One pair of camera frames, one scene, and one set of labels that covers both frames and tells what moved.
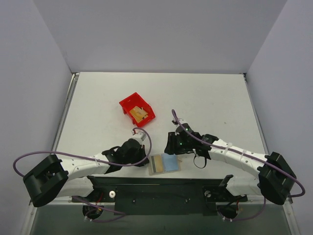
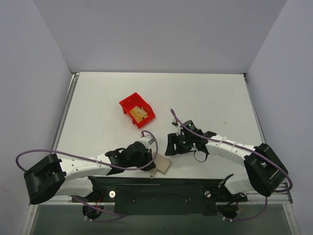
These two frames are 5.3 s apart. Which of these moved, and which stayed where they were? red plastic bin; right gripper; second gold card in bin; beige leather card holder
Moved: beige leather card holder
Stayed: right gripper; second gold card in bin; red plastic bin
